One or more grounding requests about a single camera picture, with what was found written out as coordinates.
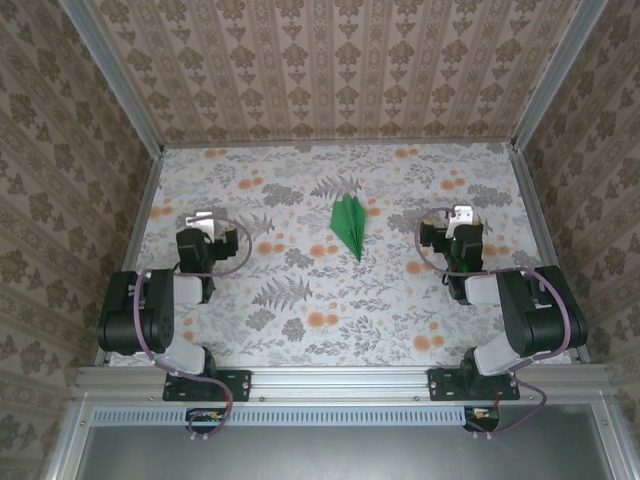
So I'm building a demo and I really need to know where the green paper sheet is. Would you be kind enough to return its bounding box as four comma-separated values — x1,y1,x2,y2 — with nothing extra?
329,192,369,263

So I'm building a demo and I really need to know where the grey metal sheet panel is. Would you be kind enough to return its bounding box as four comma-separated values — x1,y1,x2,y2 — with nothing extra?
82,424,614,480

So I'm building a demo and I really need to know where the floral table cover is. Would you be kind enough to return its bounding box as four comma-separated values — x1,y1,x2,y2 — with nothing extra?
107,142,576,366

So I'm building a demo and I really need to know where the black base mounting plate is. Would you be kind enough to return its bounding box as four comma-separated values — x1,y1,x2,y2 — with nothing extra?
428,368,521,403
163,368,252,403

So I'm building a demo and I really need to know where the black connector board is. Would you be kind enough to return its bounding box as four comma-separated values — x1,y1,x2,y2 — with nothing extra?
462,404,502,434
185,407,227,435

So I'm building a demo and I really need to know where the white right camera bracket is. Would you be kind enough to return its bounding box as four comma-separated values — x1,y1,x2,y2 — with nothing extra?
446,203,475,237

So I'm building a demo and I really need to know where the white camera bracket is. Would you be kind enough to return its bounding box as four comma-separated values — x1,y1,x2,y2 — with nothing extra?
446,203,475,237
184,211,217,232

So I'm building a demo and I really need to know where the white left camera bracket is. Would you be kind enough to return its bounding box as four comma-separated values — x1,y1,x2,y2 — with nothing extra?
184,211,217,232

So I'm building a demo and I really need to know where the aluminium side rail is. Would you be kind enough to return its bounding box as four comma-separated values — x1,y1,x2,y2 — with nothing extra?
509,144,591,366
94,147,166,366

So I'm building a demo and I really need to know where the purple cable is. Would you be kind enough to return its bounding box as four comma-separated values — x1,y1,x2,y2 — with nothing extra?
416,207,576,441
130,217,254,444

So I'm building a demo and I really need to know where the thin aluminium rail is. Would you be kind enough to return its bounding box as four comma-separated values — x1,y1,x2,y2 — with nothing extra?
160,139,516,150

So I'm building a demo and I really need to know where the wide aluminium frame rail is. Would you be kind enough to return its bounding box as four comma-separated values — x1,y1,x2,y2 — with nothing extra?
74,364,614,401

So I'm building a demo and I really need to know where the grey slotted cable duct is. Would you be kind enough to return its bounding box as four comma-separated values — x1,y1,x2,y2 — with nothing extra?
92,405,474,427

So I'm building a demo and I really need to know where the aluminium frame post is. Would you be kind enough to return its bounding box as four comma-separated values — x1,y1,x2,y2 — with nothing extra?
58,0,166,156
509,0,611,151

